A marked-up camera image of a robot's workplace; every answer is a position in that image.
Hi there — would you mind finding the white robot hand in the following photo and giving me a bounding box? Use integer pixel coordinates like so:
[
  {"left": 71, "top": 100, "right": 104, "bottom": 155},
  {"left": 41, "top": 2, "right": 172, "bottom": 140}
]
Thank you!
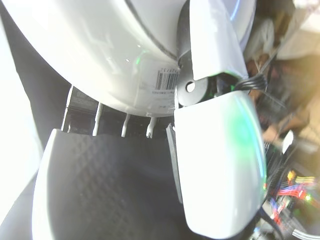
[{"left": 31, "top": 0, "right": 267, "bottom": 240}]

